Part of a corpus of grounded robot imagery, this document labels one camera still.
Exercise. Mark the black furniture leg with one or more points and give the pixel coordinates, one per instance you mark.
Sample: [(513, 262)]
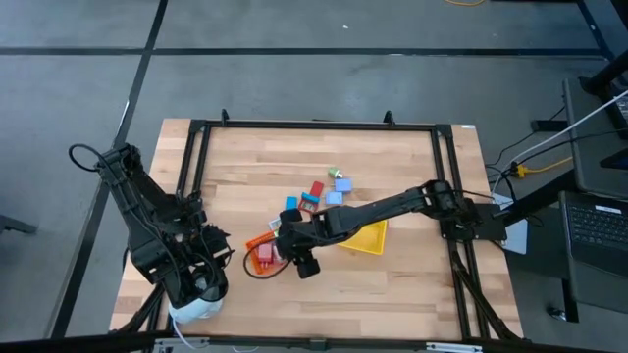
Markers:
[(15, 225)]

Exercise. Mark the black caster wheel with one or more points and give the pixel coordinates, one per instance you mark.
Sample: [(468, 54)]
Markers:
[(557, 314)]

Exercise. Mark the red windowed box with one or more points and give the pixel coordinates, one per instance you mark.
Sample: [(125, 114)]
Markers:
[(307, 206)]

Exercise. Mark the orange plastic basket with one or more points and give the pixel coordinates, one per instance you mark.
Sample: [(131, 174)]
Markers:
[(255, 242)]

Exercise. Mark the black stand pole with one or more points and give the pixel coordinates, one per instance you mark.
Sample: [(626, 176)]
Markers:
[(608, 73)]

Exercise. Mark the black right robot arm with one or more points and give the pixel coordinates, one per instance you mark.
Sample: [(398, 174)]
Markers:
[(382, 208)]

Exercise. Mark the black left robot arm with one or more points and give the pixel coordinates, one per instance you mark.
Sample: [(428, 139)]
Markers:
[(132, 196)]

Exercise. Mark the green silver spool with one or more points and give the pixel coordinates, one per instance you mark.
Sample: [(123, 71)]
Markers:
[(335, 172)]

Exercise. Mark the light blue box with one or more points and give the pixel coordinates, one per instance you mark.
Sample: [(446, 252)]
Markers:
[(334, 198), (343, 185)]

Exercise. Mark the grey side desk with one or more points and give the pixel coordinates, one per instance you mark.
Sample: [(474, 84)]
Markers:
[(589, 162)]

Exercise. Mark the black foot bar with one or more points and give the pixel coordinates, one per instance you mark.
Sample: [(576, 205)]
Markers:
[(547, 125)]

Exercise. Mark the black table frame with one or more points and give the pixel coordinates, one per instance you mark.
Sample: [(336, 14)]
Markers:
[(319, 124)]

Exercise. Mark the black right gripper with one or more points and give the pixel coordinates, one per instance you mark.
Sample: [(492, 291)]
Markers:
[(297, 240)]

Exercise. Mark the black flat device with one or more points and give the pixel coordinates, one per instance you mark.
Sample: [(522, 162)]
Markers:
[(618, 161)]

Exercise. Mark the white label strip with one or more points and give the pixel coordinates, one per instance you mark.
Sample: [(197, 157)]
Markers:
[(454, 347)]

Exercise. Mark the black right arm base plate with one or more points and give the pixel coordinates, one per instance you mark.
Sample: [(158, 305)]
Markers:
[(490, 228)]

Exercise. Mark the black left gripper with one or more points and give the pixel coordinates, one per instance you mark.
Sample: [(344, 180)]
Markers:
[(211, 247)]

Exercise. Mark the black laptop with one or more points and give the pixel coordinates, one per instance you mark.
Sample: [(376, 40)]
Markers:
[(598, 225)]

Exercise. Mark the yellow plastic basket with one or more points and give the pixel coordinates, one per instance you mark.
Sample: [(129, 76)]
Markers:
[(370, 240)]

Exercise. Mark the teal box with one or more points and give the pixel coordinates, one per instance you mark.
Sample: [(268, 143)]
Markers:
[(310, 197), (291, 202)]

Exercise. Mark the white paper sheet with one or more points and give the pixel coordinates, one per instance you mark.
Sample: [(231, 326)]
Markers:
[(517, 240)]

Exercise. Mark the small clear box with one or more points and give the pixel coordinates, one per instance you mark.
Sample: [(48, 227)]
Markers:
[(274, 224)]

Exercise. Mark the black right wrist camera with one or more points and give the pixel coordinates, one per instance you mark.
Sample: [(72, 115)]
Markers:
[(307, 268)]

